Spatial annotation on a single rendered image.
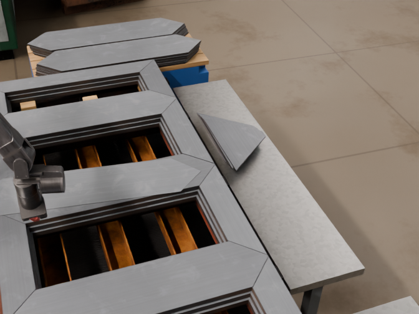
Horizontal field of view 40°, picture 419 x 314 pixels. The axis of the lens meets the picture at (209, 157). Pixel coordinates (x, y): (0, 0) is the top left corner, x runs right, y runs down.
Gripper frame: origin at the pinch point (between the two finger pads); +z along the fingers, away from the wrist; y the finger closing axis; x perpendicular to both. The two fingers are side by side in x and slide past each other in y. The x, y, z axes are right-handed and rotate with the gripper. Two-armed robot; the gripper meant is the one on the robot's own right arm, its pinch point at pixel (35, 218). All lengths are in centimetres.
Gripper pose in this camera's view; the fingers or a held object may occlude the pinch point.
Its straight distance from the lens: 171.0
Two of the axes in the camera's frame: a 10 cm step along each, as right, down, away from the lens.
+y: -3.3, -7.6, 5.7
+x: -9.4, 2.1, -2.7
